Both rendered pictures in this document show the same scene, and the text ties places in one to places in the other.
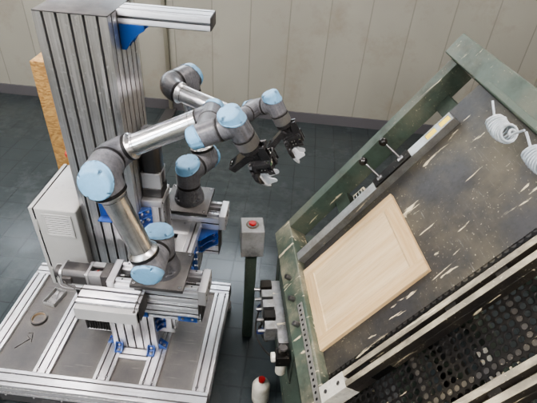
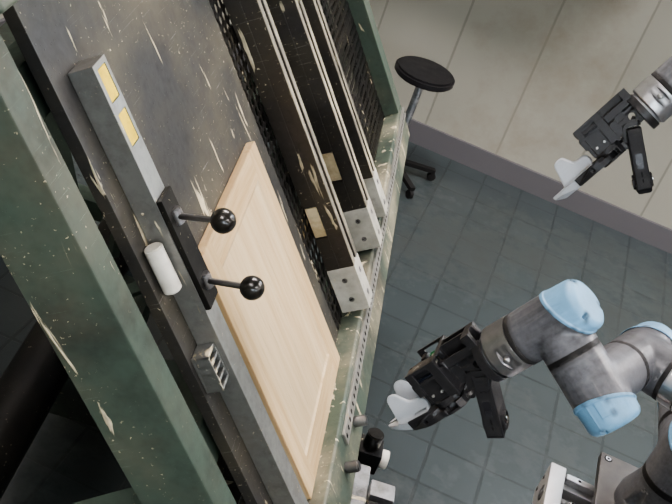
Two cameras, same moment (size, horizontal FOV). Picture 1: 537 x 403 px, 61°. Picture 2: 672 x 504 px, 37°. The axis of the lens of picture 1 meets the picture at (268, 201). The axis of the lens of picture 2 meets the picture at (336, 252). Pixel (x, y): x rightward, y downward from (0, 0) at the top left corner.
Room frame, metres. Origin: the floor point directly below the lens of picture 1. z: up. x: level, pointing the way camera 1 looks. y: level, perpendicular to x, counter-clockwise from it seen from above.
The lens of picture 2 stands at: (2.88, -0.20, 2.33)
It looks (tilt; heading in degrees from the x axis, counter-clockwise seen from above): 33 degrees down; 185
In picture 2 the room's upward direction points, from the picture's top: 20 degrees clockwise
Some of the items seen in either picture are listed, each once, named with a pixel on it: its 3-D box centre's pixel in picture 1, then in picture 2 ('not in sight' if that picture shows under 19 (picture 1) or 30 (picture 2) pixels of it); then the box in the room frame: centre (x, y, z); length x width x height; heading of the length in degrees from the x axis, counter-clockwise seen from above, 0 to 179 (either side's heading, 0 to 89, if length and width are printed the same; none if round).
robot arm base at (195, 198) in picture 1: (188, 190); not in sight; (1.82, 0.41, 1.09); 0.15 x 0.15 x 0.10
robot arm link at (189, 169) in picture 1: (188, 170); not in sight; (1.82, 0.40, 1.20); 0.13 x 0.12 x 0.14; 152
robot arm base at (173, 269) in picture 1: (161, 260); (662, 494); (1.32, 0.43, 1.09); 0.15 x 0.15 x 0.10
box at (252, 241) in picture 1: (252, 237); not in sight; (1.78, 0.07, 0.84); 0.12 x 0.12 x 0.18; 8
